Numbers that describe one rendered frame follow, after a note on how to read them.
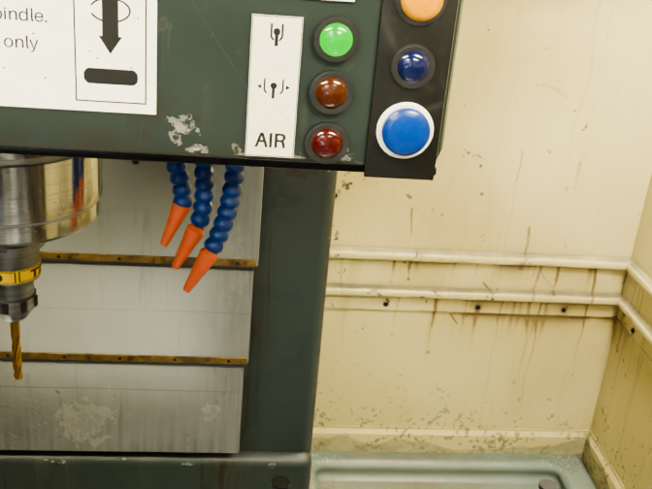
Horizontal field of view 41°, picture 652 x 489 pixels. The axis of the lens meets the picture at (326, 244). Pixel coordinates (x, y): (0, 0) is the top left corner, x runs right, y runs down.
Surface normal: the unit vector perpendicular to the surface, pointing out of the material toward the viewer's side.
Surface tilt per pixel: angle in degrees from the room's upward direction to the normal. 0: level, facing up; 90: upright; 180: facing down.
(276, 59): 90
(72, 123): 90
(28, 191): 90
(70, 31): 90
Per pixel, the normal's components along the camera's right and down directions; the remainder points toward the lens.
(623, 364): -0.99, -0.04
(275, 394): 0.09, 0.40
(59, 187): 0.76, 0.32
